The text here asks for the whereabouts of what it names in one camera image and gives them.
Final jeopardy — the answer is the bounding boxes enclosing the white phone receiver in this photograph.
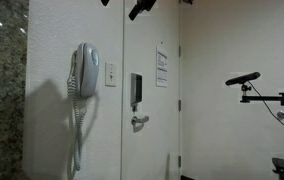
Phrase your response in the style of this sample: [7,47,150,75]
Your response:
[76,42,101,99]

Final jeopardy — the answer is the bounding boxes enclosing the white paper door notice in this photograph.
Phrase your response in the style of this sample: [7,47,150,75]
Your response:
[155,45,169,88]

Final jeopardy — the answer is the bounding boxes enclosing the white light switch plate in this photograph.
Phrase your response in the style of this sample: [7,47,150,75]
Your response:
[104,61,118,88]

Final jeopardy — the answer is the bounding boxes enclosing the silver door lever handle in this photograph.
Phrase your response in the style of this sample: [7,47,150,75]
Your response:
[130,115,150,127]

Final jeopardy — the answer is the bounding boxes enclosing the white door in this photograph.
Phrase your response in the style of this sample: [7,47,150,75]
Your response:
[121,0,181,180]

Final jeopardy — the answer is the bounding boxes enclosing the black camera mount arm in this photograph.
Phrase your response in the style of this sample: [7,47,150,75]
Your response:
[239,83,284,108]

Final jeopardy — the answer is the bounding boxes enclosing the black bar camera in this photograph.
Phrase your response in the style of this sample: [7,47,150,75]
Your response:
[224,71,262,87]

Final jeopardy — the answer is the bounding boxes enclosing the white coiled phone cord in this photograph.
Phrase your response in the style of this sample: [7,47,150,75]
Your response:
[66,61,87,172]

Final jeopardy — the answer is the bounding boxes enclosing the black electronic door lock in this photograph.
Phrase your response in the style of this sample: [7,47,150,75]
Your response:
[130,72,143,108]

